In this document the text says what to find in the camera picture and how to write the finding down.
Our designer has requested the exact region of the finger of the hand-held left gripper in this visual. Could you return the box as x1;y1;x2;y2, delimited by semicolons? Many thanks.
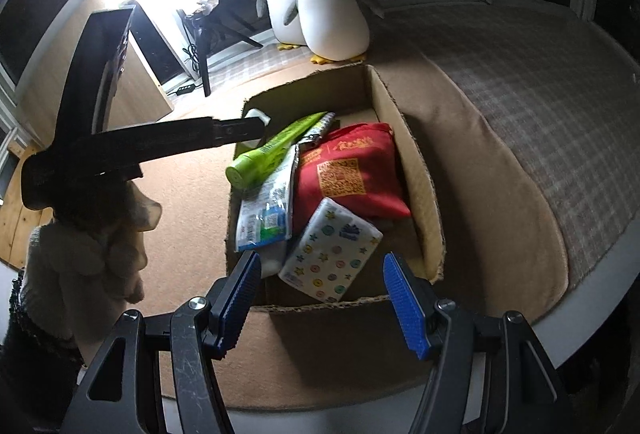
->
55;5;137;147
97;115;266;176

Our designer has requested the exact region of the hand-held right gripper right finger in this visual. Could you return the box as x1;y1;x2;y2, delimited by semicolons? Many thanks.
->
383;252;573;434

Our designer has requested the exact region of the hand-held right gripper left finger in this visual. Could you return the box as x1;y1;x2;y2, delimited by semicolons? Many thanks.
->
60;251;262;434

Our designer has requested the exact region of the green squeeze tube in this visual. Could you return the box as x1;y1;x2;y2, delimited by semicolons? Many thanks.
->
225;111;328;189

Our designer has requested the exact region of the star print tissue pack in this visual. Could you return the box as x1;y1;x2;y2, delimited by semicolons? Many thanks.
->
278;196;383;305

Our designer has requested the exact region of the white card packet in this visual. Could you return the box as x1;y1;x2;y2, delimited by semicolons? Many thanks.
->
235;149;299;252

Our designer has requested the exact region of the cardboard box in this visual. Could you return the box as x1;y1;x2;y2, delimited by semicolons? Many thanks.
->
225;63;447;312

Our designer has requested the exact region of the small patterned tube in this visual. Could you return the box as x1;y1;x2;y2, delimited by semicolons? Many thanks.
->
299;111;337;150

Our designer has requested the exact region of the red cloth bag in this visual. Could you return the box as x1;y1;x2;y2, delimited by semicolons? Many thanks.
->
295;123;412;220

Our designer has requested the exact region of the person's left forearm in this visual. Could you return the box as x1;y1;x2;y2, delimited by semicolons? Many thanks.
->
0;259;88;434

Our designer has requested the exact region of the light wooden board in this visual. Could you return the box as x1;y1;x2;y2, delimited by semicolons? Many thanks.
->
15;0;176;150

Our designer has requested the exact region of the pine plank panel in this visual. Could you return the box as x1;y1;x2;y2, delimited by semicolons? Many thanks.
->
0;126;56;267

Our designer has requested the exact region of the black tripod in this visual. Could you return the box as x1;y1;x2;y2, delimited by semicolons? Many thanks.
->
182;9;263;97

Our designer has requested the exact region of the brown blanket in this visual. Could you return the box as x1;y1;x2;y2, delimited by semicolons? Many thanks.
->
10;51;571;412

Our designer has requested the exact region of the small penguin plush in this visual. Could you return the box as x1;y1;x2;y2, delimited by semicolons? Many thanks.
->
292;0;386;65

